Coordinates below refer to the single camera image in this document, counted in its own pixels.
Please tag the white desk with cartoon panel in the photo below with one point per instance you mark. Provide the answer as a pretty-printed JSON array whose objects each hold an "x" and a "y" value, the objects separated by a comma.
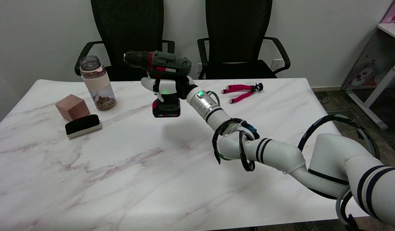
[{"x": 385, "y": 82}]

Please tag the brown wooden cube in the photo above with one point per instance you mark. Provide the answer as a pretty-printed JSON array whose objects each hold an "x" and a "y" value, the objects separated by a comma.
[{"x": 72, "y": 107}]

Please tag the black mesh office chair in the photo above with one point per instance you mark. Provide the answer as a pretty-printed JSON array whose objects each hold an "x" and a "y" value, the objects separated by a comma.
[
  {"x": 237, "y": 35},
  {"x": 128, "y": 29}
]

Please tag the glass jar with nuts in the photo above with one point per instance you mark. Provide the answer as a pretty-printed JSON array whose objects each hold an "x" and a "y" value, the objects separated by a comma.
[{"x": 99, "y": 85}]

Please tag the green red power screwdriver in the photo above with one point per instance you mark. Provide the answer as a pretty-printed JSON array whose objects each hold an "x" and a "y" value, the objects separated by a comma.
[{"x": 165, "y": 62}]

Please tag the metal floor vent grille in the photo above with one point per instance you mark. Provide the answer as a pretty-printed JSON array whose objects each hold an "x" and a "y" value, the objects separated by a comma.
[{"x": 342, "y": 114}]

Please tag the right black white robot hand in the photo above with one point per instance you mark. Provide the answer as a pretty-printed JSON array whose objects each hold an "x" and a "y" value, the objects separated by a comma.
[{"x": 167, "y": 86}]

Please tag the black whiteboard eraser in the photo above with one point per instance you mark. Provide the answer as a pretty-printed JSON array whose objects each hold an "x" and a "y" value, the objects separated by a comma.
[{"x": 82, "y": 124}]

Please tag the white wall power outlet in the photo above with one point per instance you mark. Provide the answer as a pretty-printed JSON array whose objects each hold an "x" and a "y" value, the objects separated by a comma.
[
  {"x": 199, "y": 68},
  {"x": 277, "y": 64}
]

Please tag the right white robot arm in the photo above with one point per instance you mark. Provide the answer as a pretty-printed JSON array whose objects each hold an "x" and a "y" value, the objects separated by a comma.
[{"x": 277, "y": 154}]

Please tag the pink flexible mini tripod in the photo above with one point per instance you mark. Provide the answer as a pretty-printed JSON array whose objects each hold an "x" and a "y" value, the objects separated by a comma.
[{"x": 241, "y": 87}]

